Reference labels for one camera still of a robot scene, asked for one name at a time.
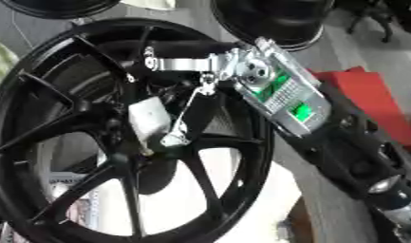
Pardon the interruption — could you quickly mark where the red box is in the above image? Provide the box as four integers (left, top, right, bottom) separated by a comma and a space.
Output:
308, 65, 411, 154

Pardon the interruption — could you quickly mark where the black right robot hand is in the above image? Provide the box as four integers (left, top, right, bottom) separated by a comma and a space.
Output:
102, 39, 242, 157

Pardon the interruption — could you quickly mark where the black round wheel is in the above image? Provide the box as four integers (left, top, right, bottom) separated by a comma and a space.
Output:
0, 0, 122, 21
208, 0, 338, 52

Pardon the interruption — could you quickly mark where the black chair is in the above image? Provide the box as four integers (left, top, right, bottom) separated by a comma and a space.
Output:
334, 0, 411, 45

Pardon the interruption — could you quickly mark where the black spoked wheel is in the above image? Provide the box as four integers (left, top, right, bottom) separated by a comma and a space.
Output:
0, 17, 278, 243

